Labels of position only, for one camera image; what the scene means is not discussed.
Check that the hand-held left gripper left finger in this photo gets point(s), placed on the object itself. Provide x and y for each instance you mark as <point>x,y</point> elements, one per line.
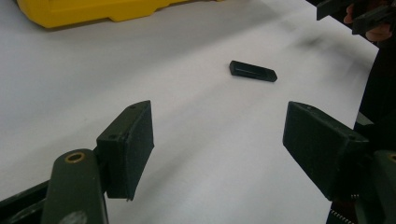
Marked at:
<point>124,149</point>

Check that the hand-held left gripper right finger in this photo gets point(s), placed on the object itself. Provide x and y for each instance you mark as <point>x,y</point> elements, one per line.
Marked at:
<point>323,146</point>

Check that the small black rectangular block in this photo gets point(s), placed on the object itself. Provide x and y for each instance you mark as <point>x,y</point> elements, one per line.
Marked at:
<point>252,71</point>

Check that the yellow plastic case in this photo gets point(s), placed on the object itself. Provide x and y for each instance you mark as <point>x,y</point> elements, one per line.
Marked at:
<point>93,11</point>

